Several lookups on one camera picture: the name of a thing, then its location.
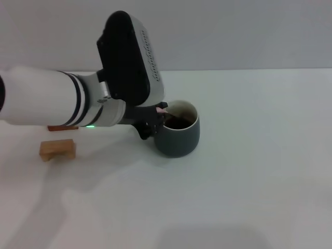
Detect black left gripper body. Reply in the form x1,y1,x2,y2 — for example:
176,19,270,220
124,105,161,126

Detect grey ceramic mug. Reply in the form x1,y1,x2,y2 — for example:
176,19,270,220
153,100,201,158

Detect light wooden spoon rest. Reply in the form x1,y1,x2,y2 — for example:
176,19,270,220
39,139,77,162

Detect dark coffee liquid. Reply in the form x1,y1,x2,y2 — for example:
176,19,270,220
165,117,196,130

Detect reddish brown wooden block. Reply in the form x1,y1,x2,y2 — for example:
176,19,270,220
47,125,79,132

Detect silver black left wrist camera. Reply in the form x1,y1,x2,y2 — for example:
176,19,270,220
96,10,165,107

